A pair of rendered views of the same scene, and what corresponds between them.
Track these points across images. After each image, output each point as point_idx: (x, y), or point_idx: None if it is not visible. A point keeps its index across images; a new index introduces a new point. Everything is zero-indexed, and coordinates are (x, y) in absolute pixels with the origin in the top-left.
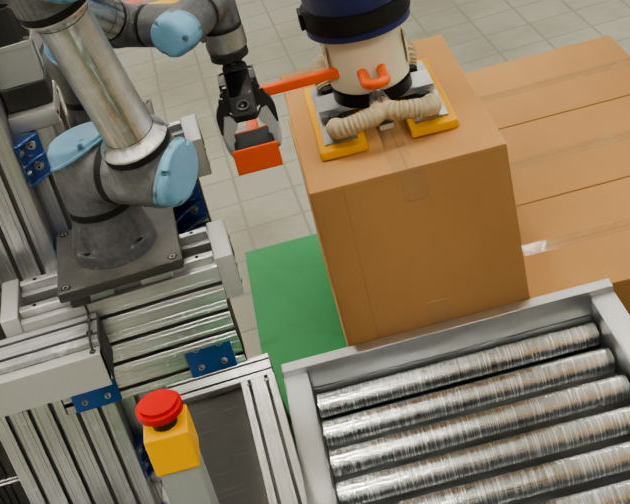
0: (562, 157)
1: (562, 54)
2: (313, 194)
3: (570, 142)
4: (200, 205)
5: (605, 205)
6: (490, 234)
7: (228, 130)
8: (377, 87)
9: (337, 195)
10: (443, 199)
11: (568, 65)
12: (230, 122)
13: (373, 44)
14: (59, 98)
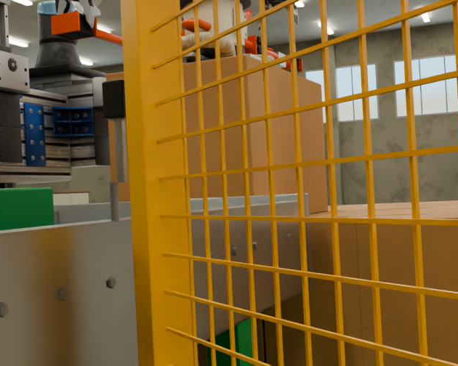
0: (406, 208)
1: None
2: (107, 75)
3: (424, 207)
4: (90, 127)
5: (395, 213)
6: (227, 139)
7: (60, 8)
8: (187, 23)
9: (122, 78)
10: (194, 97)
11: None
12: (62, 2)
13: (204, 6)
14: (5, 2)
